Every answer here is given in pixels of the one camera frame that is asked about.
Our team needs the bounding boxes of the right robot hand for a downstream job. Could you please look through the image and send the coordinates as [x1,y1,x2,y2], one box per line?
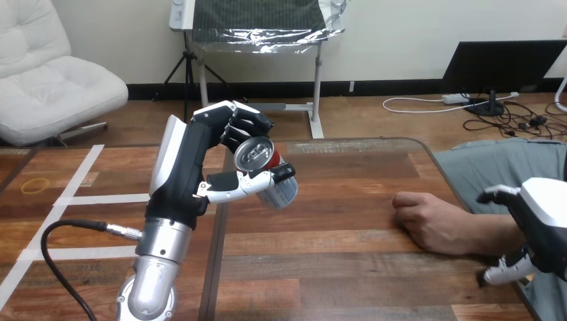
[476,177,567,288]

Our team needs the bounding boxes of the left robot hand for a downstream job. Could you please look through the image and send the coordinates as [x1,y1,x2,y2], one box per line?
[145,100,297,230]

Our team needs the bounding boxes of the person's hand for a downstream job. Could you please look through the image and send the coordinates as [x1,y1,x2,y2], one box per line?
[392,191,477,256]

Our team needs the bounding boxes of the red and white drink can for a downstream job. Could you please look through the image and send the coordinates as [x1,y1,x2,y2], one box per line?
[233,136,299,210]

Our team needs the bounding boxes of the person's forearm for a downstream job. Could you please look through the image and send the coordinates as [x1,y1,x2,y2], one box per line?
[470,211,528,259]

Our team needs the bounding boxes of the person's body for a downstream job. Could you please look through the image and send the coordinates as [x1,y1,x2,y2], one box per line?
[433,137,567,321]

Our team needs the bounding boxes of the black tripod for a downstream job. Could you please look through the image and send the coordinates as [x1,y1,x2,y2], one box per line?
[152,31,231,122]

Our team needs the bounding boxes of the white desk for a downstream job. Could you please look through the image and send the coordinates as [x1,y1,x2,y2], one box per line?
[168,0,326,140]

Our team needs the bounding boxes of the white power strip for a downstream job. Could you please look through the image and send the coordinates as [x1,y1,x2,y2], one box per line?
[442,93,471,106]

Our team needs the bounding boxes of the dark screen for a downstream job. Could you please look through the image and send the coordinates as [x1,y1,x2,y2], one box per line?
[441,39,567,118]

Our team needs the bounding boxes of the white cushioned chair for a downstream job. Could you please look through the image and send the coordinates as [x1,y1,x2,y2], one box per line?
[0,0,129,148]

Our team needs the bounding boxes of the foil sheet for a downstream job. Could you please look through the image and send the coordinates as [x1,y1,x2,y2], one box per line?
[191,0,348,55]

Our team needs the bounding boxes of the tangle of cables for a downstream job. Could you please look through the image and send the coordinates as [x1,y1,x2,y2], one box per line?
[460,90,567,141]

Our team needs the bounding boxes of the white cable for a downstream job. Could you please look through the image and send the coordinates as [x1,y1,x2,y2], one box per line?
[382,92,520,114]

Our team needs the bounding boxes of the black cable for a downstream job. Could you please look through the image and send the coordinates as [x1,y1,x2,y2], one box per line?
[40,219,144,321]

